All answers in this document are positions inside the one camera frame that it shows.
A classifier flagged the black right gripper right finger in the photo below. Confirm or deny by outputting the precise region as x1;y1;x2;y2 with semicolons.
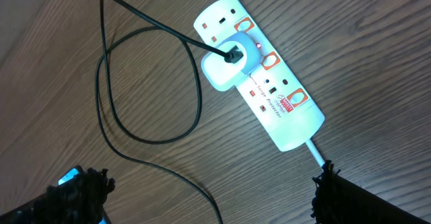
311;160;428;224

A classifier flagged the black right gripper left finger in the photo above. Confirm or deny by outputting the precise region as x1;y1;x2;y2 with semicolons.
0;167;116;224

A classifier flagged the blue-screen smartphone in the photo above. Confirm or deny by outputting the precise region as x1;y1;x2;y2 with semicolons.
57;165;112;224

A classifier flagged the white charger plug adapter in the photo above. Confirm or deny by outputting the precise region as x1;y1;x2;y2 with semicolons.
201;32;263;91

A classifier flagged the white power strip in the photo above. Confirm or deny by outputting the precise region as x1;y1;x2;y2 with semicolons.
193;0;325;153

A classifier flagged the white power strip cord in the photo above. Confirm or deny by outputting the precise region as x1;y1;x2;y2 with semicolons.
304;139;327;168

